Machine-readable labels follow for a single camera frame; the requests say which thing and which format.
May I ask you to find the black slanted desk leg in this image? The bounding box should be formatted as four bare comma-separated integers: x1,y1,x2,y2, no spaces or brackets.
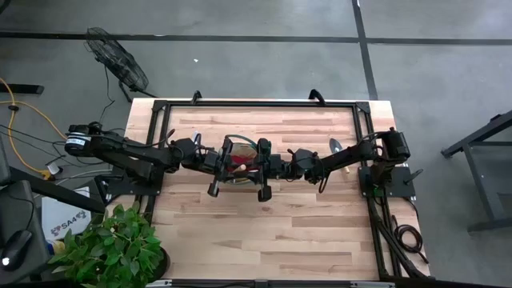
6,166,108,215

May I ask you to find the black desk foot bar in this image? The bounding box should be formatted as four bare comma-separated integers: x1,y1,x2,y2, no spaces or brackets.
0,83,46,96

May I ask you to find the green leafy plant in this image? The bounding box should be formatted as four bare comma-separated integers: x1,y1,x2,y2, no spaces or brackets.
46,199,166,288

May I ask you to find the black aluminium table frame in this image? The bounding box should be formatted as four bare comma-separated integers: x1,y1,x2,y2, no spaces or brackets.
144,98,427,288

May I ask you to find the black floor fan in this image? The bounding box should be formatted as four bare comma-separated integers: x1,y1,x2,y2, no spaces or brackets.
82,26,158,104

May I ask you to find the coiled black cable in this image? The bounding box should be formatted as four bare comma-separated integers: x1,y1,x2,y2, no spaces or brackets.
393,214,430,266

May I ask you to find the black side desk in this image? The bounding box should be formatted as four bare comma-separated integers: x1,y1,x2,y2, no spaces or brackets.
0,178,54,286

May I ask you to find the black desk frame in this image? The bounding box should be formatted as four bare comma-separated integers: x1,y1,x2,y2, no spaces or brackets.
439,108,512,234

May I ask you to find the black computer mouse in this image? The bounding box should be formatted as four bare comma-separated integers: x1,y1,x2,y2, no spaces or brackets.
0,229,34,272

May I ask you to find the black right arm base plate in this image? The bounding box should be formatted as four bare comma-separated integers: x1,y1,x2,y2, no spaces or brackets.
357,164,418,200

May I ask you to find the white printed sheet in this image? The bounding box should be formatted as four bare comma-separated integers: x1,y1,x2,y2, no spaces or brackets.
40,185,93,244

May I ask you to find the yellow extension cord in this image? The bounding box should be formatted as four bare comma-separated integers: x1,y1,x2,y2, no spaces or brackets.
0,77,68,182

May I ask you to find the wooden-handled garden trowel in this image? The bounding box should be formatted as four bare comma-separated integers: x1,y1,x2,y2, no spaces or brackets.
328,137,351,174

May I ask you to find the black plant pot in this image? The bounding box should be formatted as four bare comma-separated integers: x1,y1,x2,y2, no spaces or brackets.
150,244,172,282

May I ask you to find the beige green-trimmed gardening bag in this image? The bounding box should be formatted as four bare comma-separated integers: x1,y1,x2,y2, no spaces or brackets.
222,134,263,188

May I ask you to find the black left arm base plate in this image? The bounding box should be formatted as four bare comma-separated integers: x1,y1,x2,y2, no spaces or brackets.
94,166,166,198

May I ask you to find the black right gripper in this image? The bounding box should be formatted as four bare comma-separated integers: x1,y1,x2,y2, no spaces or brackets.
246,138,298,203

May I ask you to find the black fan power cable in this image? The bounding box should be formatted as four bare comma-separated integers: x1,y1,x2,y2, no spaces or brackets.
71,66,129,139

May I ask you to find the white cable tag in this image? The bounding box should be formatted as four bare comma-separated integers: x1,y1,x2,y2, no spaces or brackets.
46,160,64,177

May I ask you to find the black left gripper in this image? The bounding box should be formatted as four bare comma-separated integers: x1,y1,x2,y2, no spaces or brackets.
199,135,246,198

